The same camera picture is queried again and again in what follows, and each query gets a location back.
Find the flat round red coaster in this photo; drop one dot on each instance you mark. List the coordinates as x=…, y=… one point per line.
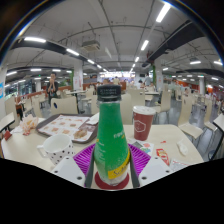
x=99, y=183

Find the folded white napkin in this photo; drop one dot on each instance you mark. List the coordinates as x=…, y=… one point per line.
x=93, y=119

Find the illustrated sticker sheet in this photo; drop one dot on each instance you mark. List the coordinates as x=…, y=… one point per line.
x=145, y=147

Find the beige table black pedestal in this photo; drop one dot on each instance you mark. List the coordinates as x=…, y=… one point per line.
x=220, y=121

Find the green drink bottle black cap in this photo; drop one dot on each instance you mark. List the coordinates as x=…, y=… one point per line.
x=111, y=143

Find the group of ceiling lights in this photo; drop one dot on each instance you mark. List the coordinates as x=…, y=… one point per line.
x=163, y=12

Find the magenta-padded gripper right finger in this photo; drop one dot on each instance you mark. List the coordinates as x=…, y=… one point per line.
x=155, y=171

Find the person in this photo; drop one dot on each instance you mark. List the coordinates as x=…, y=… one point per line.
x=147, y=80
x=52, y=88

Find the ceiling air conditioner unit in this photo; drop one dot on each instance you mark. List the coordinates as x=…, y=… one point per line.
x=90, y=45

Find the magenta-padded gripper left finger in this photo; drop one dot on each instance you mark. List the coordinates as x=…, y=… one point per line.
x=68, y=171

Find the crumpled food wrapper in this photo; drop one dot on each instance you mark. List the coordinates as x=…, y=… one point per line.
x=28, y=124

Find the small white plastic packet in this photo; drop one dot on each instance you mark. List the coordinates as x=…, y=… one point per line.
x=182, y=147

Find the white polka-dot mug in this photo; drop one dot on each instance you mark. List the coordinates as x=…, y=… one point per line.
x=58, y=148

